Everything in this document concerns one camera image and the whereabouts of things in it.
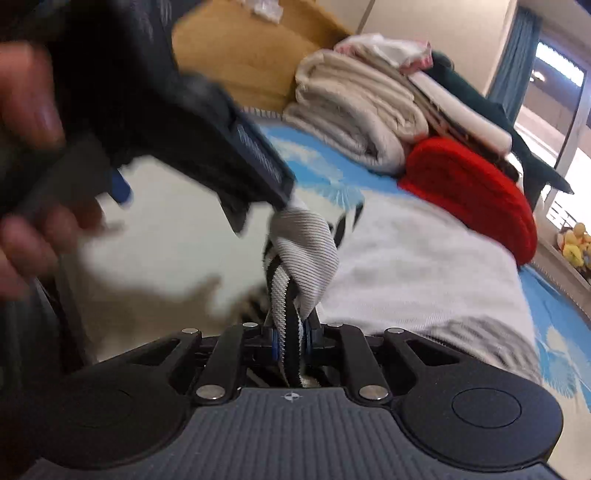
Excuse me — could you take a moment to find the wooden headboard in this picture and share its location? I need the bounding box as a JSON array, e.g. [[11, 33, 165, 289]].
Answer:
[[172, 0, 354, 114]]

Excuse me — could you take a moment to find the blue white patterned bed sheet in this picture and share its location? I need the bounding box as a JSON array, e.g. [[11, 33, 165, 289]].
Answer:
[[60, 108, 591, 411]]

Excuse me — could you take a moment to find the pink white cloth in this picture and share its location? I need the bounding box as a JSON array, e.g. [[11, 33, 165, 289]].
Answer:
[[333, 33, 435, 75]]

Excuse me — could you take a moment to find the white folded pad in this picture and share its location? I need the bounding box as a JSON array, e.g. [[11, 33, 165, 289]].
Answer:
[[409, 69, 513, 155]]

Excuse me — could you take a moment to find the red folded blanket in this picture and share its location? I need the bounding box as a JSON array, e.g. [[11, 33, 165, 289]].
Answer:
[[398, 137, 539, 267]]

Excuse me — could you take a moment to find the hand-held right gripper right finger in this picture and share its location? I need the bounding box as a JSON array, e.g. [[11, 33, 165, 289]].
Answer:
[[302, 323, 455, 403]]

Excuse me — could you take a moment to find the yellow plush toy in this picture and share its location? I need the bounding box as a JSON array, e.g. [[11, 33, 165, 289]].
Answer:
[[556, 222, 591, 280]]

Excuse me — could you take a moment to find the black white striped garment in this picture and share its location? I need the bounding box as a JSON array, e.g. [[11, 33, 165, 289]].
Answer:
[[231, 194, 543, 391]]

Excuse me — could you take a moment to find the window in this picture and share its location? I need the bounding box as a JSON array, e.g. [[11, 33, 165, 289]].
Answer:
[[515, 37, 591, 278]]

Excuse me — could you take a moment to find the blue curtain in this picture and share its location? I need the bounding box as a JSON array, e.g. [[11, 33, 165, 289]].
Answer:
[[487, 7, 542, 125]]

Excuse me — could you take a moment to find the dark teal cloth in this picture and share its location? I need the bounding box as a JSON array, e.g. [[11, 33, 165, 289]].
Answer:
[[429, 51, 574, 210]]

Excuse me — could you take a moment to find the crumpled clear plastic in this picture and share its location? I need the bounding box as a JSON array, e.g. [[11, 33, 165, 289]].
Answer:
[[247, 0, 283, 22]]

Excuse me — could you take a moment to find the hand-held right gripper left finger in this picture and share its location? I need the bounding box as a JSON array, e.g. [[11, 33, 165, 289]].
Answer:
[[124, 323, 283, 402]]

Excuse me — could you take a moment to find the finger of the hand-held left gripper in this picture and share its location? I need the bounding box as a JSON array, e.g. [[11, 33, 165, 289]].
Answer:
[[217, 185, 296, 239]]

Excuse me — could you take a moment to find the person's left hand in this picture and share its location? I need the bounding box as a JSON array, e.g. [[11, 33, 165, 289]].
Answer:
[[0, 44, 109, 303]]

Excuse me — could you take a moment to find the beige folded blanket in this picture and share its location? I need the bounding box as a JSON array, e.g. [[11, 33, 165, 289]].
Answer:
[[283, 48, 432, 176]]

